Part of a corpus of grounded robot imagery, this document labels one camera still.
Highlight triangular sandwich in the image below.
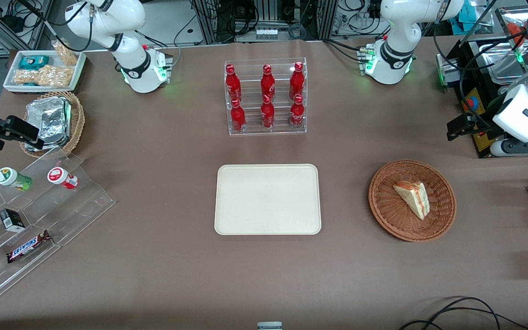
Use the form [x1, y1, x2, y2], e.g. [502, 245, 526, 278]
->
[393, 181, 430, 221]

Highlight white rectangular snack tray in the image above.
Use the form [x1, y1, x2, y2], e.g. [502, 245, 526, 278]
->
[3, 49, 87, 94]

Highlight stainless steel tray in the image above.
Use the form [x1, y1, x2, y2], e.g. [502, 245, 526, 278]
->
[435, 38, 528, 88]

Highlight light wicker basket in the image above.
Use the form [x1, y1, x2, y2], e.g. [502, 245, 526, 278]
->
[20, 91, 86, 158]

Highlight round brown wicker basket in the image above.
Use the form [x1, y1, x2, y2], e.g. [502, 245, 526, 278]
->
[368, 159, 457, 242]

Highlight cream rectangular tray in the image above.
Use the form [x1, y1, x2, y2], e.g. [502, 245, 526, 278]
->
[214, 164, 322, 236]

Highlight red emergency stop button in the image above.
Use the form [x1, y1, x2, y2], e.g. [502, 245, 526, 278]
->
[463, 88, 485, 114]

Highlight silver foil package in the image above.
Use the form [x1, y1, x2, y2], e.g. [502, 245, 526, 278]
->
[24, 96, 72, 153]

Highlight green lidded cup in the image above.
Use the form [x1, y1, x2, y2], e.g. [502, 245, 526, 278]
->
[0, 167, 33, 192]

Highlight black control box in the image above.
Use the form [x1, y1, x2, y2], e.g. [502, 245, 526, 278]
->
[445, 39, 523, 159]

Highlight large clear peanut bag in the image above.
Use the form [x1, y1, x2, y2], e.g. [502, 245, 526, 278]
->
[13, 65, 75, 88]

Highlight red lidded cup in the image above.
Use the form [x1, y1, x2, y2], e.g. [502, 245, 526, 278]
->
[47, 166, 79, 190]

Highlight teal snack packet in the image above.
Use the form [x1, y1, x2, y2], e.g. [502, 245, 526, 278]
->
[18, 55, 50, 71]

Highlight small black carton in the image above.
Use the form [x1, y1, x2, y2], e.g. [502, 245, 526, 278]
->
[0, 208, 27, 232]

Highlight small clear peanut bag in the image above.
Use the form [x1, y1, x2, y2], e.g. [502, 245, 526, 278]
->
[52, 40, 79, 67]

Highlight clear acrylic stepped stand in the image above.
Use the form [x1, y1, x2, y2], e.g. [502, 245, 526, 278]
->
[0, 147, 116, 310]

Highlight Snickers chocolate bar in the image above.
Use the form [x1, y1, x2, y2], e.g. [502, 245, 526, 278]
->
[6, 230, 53, 264]

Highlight red cola bottle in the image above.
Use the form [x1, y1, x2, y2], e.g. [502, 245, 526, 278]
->
[260, 95, 275, 130]
[290, 94, 306, 130]
[225, 64, 242, 103]
[289, 62, 305, 101]
[230, 99, 247, 133]
[260, 64, 276, 102]

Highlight clear acrylic bottle rack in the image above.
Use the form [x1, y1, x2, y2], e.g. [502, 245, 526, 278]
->
[224, 57, 308, 136]

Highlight black cable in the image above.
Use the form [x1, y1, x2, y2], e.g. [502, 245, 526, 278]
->
[398, 297, 528, 330]

